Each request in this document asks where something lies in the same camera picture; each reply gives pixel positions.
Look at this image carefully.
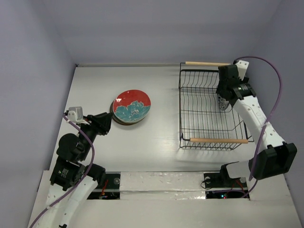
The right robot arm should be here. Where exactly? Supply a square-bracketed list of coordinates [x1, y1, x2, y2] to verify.
[216, 61, 297, 186]

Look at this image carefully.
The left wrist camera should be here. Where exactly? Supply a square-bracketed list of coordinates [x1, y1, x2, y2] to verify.
[66, 106, 89, 124]

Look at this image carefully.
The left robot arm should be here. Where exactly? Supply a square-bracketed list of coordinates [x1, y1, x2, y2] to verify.
[38, 107, 112, 228]

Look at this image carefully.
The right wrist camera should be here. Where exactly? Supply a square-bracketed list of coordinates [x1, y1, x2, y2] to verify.
[233, 60, 249, 80]

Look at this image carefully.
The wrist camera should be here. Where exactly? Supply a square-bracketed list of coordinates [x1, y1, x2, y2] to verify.
[66, 106, 89, 124]
[233, 60, 249, 80]

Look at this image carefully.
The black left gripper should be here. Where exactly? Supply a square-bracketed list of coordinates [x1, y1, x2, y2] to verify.
[79, 111, 113, 159]

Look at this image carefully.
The blue white floral plate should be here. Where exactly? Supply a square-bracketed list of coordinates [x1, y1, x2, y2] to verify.
[218, 95, 229, 111]

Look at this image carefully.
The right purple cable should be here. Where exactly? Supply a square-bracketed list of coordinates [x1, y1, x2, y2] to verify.
[234, 56, 285, 198]

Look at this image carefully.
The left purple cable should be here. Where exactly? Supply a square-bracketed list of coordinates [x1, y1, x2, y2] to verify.
[28, 113, 96, 228]

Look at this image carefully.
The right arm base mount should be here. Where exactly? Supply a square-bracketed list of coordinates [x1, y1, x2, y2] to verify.
[200, 164, 248, 200]

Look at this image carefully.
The red teal flower plate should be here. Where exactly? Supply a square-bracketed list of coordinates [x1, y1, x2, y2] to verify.
[112, 89, 151, 124]

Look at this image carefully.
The purple cable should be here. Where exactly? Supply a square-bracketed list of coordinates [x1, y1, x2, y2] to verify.
[234, 56, 285, 198]
[28, 113, 96, 228]

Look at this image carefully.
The black wire dish rack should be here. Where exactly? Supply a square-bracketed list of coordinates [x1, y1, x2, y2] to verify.
[179, 63, 254, 151]

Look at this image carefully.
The grey deer plate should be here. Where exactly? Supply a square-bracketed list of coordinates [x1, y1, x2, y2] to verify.
[109, 102, 144, 125]

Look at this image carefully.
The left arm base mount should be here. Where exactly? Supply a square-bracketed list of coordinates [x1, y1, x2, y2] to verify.
[87, 172, 121, 200]

